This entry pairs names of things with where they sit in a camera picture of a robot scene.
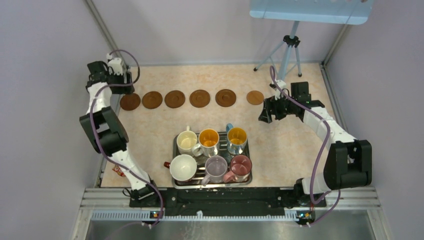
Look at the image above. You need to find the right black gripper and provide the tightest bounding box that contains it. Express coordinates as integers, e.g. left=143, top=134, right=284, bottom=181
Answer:
left=258, top=92, right=297, bottom=124

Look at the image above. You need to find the light brown coaster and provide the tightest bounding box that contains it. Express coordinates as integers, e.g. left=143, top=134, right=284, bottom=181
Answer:
left=246, top=90, right=264, bottom=106

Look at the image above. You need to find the white red-bottom cup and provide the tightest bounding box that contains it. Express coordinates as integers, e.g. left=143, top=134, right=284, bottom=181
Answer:
left=163, top=154, right=198, bottom=182

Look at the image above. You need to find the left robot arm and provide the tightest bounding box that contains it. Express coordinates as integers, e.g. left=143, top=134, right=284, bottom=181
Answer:
left=79, top=57, right=164, bottom=208

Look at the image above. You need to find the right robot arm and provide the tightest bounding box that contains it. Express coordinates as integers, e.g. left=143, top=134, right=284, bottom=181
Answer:
left=258, top=80, right=372, bottom=206

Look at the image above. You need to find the blue butterfly mug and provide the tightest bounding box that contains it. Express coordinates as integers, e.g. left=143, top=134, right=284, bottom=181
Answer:
left=225, top=123, right=248, bottom=155

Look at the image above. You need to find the pink mug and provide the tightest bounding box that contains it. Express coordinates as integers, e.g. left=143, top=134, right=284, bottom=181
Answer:
left=223, top=155, right=253, bottom=183

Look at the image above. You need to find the music stand tripod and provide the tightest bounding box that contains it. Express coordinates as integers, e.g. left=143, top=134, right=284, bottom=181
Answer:
left=253, top=21, right=303, bottom=80

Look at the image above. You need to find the silver mug orange inside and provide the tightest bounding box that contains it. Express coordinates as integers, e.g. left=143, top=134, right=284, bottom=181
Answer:
left=191, top=128, right=220, bottom=158

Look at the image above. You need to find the steel serving tray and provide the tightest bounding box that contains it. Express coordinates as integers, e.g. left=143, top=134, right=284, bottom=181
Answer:
left=171, top=131, right=253, bottom=190

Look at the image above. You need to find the lilac mug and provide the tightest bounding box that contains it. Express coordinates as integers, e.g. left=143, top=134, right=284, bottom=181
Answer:
left=201, top=155, right=228, bottom=187

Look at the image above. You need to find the cream mug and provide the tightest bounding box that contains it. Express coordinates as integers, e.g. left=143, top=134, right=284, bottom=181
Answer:
left=176, top=126, right=198, bottom=157

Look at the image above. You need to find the owl sticker toy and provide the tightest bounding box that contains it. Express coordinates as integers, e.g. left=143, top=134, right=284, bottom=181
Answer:
left=112, top=165, right=126, bottom=177

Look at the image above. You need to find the blue music stand desk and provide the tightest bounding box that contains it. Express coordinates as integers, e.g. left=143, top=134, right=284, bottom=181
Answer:
left=249, top=0, right=374, bottom=25

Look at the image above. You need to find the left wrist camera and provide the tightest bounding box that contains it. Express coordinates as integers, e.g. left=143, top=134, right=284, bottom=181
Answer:
left=106, top=53, right=127, bottom=76

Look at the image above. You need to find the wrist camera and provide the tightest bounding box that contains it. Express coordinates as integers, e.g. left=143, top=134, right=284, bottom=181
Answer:
left=106, top=53, right=127, bottom=76
left=273, top=79, right=289, bottom=101

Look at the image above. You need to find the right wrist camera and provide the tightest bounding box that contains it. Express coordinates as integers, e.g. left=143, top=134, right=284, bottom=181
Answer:
left=273, top=79, right=289, bottom=101

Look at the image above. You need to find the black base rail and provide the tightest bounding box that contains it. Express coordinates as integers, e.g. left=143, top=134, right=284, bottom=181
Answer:
left=122, top=187, right=312, bottom=217

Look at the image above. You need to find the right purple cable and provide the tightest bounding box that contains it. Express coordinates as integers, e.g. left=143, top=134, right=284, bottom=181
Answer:
left=268, top=65, right=341, bottom=228

